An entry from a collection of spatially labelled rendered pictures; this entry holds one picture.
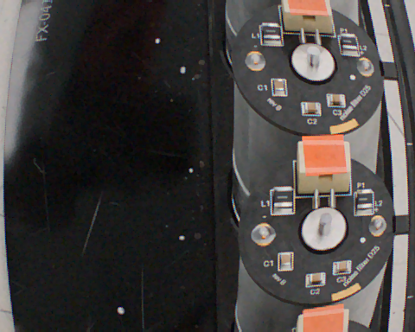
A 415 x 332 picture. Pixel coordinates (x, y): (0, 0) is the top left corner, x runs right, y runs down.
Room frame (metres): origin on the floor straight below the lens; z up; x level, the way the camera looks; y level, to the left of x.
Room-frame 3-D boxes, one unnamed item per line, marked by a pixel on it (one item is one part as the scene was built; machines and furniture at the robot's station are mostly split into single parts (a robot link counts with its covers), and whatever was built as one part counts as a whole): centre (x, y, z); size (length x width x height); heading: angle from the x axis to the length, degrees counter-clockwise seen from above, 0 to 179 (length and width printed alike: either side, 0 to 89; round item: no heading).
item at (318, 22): (0.18, -0.02, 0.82); 0.01 x 0.01 x 0.01; 1
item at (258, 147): (0.17, -0.02, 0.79); 0.02 x 0.02 x 0.05
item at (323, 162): (0.15, -0.02, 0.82); 0.01 x 0.01 x 0.01; 1
